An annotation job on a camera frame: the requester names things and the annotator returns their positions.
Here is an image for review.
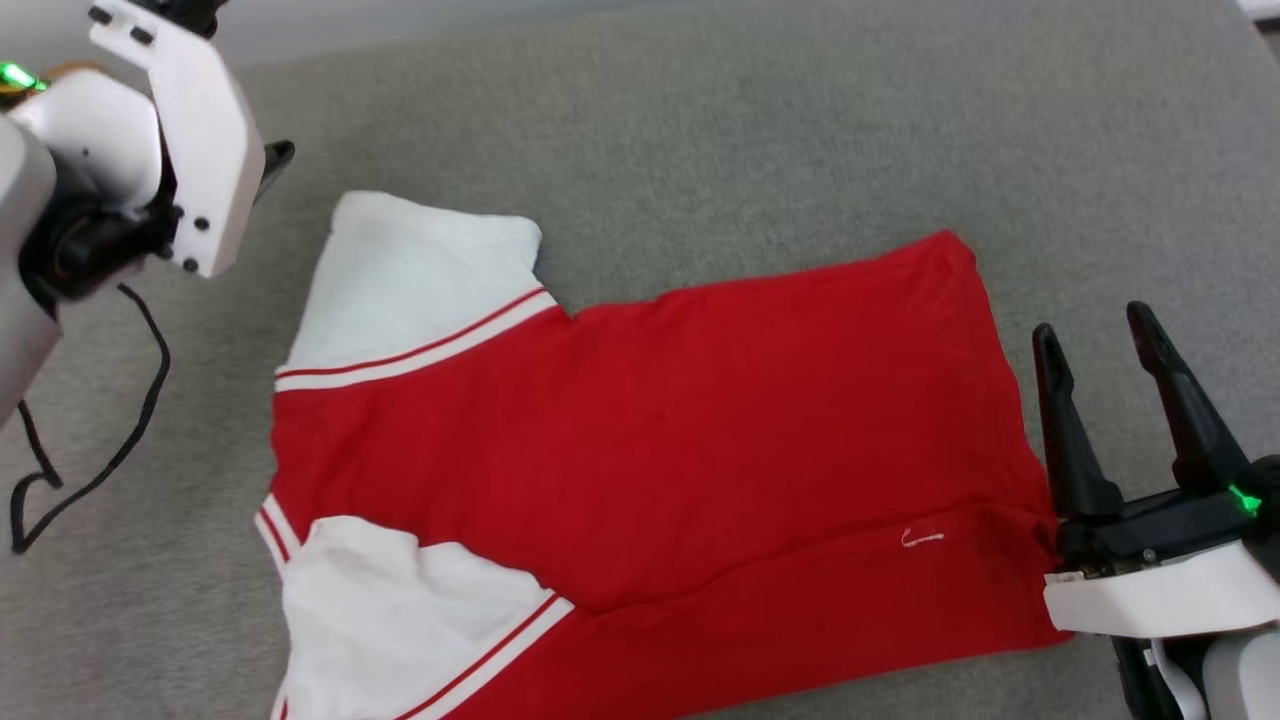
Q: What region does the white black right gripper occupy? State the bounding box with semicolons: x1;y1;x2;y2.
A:
1032;300;1280;639

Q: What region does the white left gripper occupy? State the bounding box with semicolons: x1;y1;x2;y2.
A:
87;0;297;280

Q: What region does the red white jersey shirt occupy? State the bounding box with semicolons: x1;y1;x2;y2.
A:
252;189;1077;720

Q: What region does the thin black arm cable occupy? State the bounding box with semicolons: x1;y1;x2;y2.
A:
9;284;172;557

